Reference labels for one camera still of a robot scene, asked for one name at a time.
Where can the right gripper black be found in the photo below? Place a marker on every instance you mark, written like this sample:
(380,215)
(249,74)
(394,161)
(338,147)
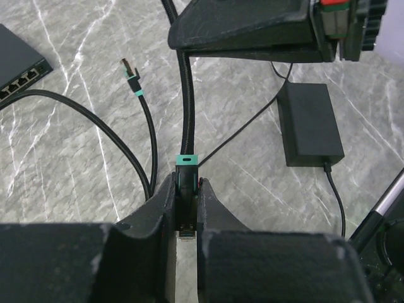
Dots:
(278,31)

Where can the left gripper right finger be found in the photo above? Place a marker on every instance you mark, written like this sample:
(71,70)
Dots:
(211,214)

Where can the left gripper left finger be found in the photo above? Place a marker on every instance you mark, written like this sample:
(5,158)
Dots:
(151,253)

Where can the black network switch far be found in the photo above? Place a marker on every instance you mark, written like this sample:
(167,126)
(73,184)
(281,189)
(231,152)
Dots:
(21,65)

